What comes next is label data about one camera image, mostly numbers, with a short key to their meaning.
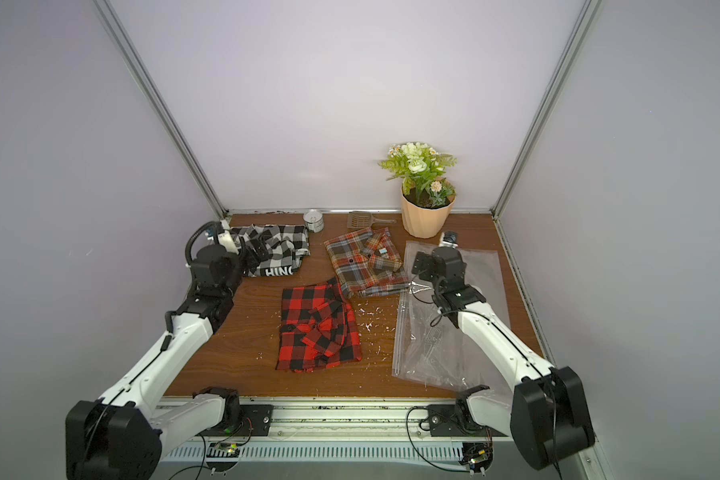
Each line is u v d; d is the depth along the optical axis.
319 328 0.87
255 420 0.73
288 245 1.06
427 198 1.06
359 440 0.71
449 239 0.71
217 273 0.59
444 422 0.73
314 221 1.11
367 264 1.00
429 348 0.78
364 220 1.18
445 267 0.61
